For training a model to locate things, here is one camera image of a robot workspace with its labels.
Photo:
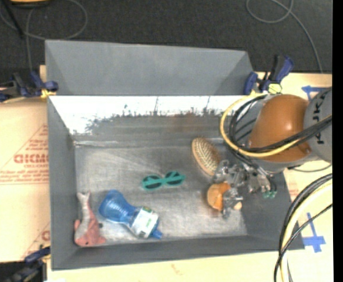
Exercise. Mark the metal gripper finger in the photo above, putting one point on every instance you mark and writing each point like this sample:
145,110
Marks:
231,200
225,171

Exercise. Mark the orange rounded toy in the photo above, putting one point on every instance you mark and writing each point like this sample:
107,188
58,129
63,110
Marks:
215,197

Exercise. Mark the wooden hairbrush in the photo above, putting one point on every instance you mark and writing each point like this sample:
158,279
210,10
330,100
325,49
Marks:
205,155

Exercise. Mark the green sunglasses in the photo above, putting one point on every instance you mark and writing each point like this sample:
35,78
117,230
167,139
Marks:
163,180

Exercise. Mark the blue spray bottle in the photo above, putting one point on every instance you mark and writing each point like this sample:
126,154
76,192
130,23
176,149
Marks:
121,211

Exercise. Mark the grey metal bin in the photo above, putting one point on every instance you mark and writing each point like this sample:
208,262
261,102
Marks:
148,69

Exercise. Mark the pink toy fish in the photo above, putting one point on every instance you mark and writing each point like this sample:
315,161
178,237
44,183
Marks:
87,229

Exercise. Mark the pale board with red print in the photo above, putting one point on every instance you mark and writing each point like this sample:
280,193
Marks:
18,204

